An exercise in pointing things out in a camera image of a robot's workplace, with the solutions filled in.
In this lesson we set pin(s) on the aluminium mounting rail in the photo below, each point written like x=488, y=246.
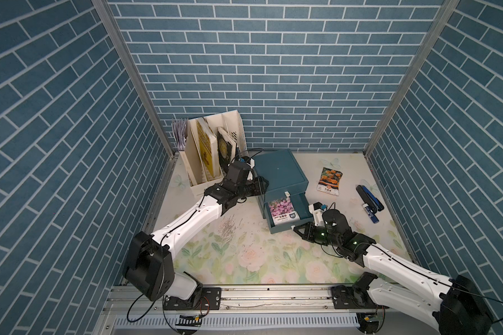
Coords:
x=312, y=298

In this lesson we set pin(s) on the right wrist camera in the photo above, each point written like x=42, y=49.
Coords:
x=317, y=209

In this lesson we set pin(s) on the purple striped folder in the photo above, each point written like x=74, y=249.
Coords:
x=180, y=133

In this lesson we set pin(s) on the yellow cover book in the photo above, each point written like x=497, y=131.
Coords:
x=207, y=148

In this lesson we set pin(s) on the purple flower seed bag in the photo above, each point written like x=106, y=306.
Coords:
x=283, y=211

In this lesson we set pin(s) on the teal three-drawer cabinet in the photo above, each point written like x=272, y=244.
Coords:
x=286, y=179

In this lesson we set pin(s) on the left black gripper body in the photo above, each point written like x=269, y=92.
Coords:
x=249, y=188

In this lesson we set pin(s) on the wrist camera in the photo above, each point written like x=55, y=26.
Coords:
x=248, y=161
x=317, y=209

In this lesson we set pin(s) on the small blue white tube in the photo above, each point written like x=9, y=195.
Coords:
x=371, y=212

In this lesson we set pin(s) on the orange flower seed bag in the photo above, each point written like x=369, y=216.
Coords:
x=329, y=181

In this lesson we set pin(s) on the blue stapler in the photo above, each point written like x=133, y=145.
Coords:
x=376, y=202

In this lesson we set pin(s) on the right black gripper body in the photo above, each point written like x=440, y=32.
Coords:
x=321, y=236

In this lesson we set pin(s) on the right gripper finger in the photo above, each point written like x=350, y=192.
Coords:
x=305, y=227
x=306, y=235

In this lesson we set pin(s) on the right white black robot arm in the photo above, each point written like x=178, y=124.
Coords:
x=450, y=306

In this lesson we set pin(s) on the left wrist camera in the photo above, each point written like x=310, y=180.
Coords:
x=248, y=161

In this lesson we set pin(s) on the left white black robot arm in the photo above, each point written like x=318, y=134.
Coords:
x=148, y=265

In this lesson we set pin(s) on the black stapler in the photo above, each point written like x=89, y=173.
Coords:
x=367, y=199

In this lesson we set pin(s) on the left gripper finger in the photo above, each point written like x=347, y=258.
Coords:
x=262, y=191
x=262, y=181

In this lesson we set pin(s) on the dark sunflower cover book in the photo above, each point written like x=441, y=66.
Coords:
x=227, y=146

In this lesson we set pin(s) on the white file organizer rack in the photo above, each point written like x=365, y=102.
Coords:
x=232, y=122

